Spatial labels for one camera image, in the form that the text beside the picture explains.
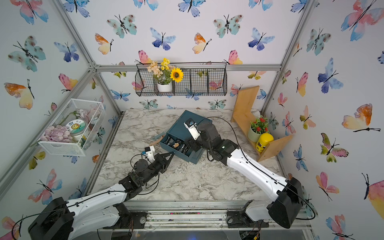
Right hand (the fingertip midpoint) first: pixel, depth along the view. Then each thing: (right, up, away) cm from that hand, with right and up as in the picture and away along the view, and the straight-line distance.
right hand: (192, 132), depth 74 cm
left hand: (-9, -10, +1) cm, 13 cm away
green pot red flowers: (+38, +3, +12) cm, 40 cm away
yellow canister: (+39, -5, +10) cm, 41 cm away
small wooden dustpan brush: (-25, -5, +29) cm, 39 cm away
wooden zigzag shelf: (+34, +10, +33) cm, 49 cm away
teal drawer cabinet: (-8, +1, +9) cm, 12 cm away
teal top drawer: (-8, -8, +6) cm, 13 cm away
